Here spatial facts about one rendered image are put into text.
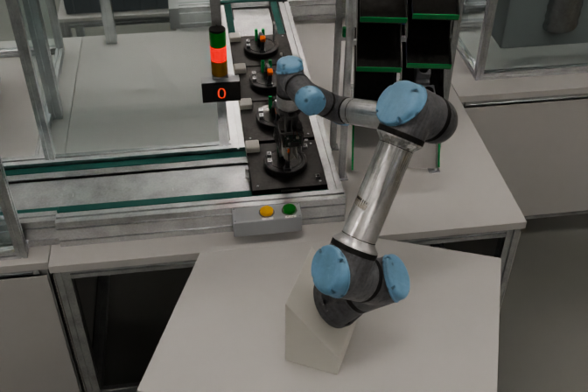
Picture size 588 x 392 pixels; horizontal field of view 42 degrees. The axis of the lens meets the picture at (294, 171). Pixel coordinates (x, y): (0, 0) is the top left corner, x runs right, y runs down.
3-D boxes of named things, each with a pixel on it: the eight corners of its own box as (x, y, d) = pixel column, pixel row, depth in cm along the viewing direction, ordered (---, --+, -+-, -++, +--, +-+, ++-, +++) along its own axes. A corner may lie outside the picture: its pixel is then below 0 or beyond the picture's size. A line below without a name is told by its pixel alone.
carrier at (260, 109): (314, 141, 263) (315, 111, 255) (245, 147, 261) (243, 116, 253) (304, 102, 282) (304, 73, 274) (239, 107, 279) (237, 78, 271)
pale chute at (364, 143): (391, 172, 245) (393, 171, 240) (350, 171, 245) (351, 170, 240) (393, 86, 247) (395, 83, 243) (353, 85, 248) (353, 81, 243)
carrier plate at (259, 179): (327, 189, 244) (327, 184, 242) (252, 195, 241) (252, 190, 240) (315, 143, 262) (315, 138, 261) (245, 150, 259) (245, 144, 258)
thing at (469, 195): (525, 228, 248) (527, 221, 246) (50, 273, 231) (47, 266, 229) (413, 21, 356) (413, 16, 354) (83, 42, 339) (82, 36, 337)
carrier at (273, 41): (294, 67, 301) (295, 38, 293) (234, 71, 298) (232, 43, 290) (286, 37, 320) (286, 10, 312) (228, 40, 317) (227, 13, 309)
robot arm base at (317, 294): (346, 339, 200) (375, 330, 194) (307, 307, 194) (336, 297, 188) (356, 293, 211) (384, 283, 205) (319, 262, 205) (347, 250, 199)
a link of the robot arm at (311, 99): (341, 101, 211) (322, 82, 218) (312, 88, 203) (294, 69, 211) (325, 124, 213) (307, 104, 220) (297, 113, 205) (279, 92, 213)
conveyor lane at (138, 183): (326, 209, 250) (327, 186, 243) (62, 233, 240) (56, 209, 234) (312, 156, 271) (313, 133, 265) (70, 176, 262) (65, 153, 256)
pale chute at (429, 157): (437, 168, 246) (439, 167, 242) (396, 167, 247) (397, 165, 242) (437, 82, 249) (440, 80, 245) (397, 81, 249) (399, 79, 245)
